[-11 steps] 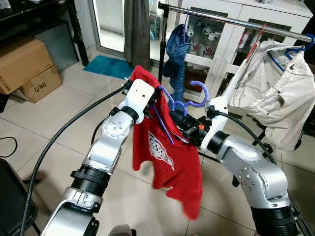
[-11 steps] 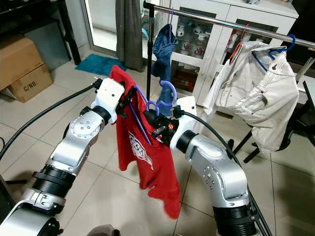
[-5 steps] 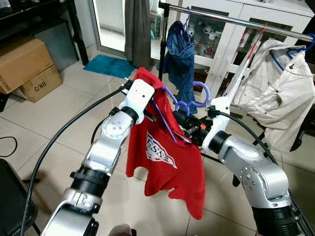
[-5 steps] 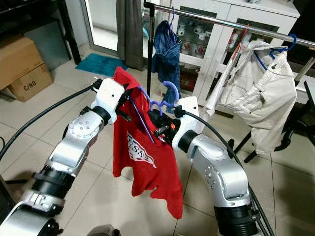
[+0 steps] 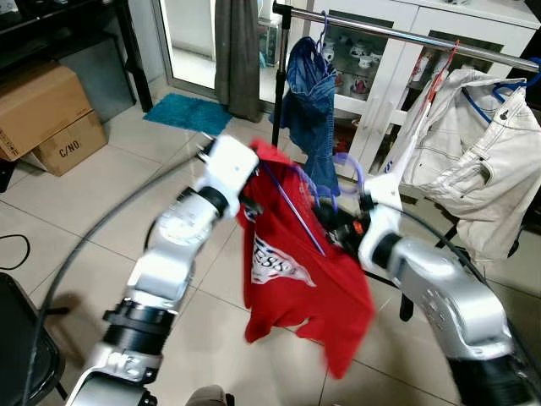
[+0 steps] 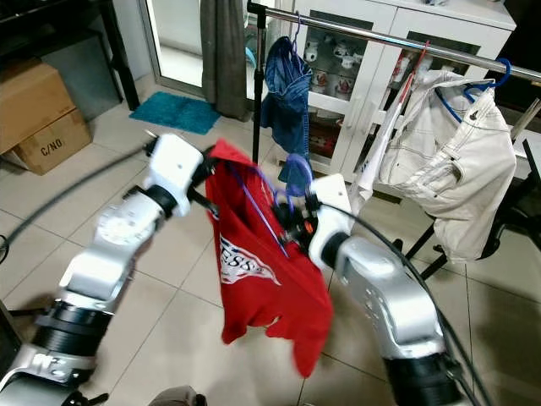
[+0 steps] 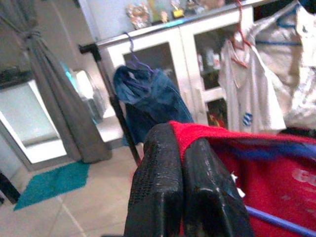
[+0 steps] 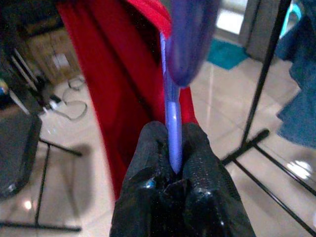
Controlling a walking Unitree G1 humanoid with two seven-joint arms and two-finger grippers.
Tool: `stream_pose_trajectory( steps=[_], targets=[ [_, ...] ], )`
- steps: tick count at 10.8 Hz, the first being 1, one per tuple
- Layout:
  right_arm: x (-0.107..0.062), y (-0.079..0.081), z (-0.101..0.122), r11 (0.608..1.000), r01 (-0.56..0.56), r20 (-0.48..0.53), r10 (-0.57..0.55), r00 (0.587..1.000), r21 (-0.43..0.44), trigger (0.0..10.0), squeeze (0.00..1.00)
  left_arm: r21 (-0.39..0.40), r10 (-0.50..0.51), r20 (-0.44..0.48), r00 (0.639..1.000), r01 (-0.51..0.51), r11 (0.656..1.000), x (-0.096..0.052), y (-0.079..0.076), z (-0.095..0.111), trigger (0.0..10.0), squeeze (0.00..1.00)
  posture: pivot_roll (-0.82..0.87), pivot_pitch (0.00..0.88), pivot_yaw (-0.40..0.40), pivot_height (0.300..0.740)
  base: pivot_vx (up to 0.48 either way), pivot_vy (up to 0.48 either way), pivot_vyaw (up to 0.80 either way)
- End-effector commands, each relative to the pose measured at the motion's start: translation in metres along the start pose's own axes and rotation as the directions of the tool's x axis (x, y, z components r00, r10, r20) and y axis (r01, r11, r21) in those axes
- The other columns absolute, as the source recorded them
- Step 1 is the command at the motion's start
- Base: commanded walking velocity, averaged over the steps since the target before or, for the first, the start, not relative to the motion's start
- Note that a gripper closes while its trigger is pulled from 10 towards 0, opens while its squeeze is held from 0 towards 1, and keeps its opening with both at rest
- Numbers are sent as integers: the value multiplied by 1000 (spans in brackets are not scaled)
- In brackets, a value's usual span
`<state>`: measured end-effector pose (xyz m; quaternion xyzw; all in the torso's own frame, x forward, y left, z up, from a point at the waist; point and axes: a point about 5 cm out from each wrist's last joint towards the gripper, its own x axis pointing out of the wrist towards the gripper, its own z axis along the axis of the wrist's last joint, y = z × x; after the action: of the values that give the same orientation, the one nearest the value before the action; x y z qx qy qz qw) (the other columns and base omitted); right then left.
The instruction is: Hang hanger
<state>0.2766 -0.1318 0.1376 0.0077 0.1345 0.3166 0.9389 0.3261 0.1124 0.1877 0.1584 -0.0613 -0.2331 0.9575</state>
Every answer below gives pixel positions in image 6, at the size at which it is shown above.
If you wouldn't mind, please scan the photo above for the purple plastic clothes hanger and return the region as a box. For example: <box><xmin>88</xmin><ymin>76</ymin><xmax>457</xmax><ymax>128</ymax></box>
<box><xmin>290</xmin><ymin>11</ymin><xmax>305</xmax><ymax>52</ymax></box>
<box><xmin>230</xmin><ymin>152</ymin><xmax>315</xmax><ymax>257</ymax></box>

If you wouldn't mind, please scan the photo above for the red t-shirt white logo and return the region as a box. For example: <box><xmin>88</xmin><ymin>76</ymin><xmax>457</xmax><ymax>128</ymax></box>
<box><xmin>205</xmin><ymin>140</ymin><xmax>335</xmax><ymax>379</ymax></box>

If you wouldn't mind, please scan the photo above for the red clothes hanger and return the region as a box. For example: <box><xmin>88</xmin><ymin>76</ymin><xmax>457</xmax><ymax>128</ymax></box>
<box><xmin>397</xmin><ymin>40</ymin><xmax>432</xmax><ymax>107</ymax></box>

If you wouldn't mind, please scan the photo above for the blue clothes hanger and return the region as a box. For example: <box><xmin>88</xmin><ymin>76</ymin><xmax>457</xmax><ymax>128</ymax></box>
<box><xmin>435</xmin><ymin>56</ymin><xmax>514</xmax><ymax>123</ymax></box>

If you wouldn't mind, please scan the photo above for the teal floor mat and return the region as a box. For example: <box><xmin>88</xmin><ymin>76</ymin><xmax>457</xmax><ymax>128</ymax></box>
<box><xmin>129</xmin><ymin>91</ymin><xmax>222</xmax><ymax>136</ymax></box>

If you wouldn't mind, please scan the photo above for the blue denim garment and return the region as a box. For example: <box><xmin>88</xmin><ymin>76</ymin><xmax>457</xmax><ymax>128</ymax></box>
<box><xmin>260</xmin><ymin>36</ymin><xmax>314</xmax><ymax>197</ymax></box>

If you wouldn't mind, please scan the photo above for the grey curtain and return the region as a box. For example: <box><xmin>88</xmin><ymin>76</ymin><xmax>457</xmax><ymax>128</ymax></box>
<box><xmin>203</xmin><ymin>0</ymin><xmax>250</xmax><ymax>122</ymax></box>

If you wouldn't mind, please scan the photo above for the plain white shirt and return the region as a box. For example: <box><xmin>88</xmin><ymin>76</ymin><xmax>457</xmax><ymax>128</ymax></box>
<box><xmin>355</xmin><ymin>76</ymin><xmax>424</xmax><ymax>200</ymax></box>

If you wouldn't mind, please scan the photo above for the glass balcony door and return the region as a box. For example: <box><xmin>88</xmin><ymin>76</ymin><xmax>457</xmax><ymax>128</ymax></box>
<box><xmin>135</xmin><ymin>0</ymin><xmax>259</xmax><ymax>98</ymax></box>

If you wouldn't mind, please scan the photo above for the small cardboard box printed C/NO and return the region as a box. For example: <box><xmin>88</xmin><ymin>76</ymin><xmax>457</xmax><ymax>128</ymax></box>
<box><xmin>13</xmin><ymin>108</ymin><xmax>94</xmax><ymax>176</ymax></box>

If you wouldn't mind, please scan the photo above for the white glass-door cabinet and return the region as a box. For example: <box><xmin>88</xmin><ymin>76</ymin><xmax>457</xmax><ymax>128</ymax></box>
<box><xmin>292</xmin><ymin>0</ymin><xmax>516</xmax><ymax>204</ymax></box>

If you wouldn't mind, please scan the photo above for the cream jacket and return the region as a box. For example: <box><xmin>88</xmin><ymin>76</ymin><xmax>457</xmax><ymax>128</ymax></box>
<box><xmin>372</xmin><ymin>70</ymin><xmax>518</xmax><ymax>263</ymax></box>

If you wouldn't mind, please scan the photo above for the large plain cardboard box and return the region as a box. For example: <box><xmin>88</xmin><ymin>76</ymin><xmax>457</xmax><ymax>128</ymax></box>
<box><xmin>0</xmin><ymin>58</ymin><xmax>81</xmax><ymax>155</ymax></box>

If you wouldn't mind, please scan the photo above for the robot leg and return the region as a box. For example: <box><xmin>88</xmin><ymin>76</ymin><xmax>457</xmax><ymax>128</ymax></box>
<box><xmin>148</xmin><ymin>385</ymin><xmax>208</xmax><ymax>406</ymax></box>

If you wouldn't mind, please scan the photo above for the black desk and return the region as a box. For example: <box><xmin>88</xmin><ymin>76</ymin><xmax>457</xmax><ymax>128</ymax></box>
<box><xmin>0</xmin><ymin>0</ymin><xmax>143</xmax><ymax>111</ymax></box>

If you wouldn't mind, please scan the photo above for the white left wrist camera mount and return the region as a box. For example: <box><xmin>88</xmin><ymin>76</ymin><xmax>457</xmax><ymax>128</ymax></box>
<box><xmin>144</xmin><ymin>133</ymin><xmax>205</xmax><ymax>197</ymax></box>

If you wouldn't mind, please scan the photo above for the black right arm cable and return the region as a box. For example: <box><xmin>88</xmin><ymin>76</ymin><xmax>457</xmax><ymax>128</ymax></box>
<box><xmin>347</xmin><ymin>206</ymin><xmax>498</xmax><ymax>406</ymax></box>

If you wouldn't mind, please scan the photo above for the black clothes rack silver rail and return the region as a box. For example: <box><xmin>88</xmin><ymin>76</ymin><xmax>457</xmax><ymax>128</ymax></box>
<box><xmin>245</xmin><ymin>3</ymin><xmax>541</xmax><ymax>284</ymax></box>

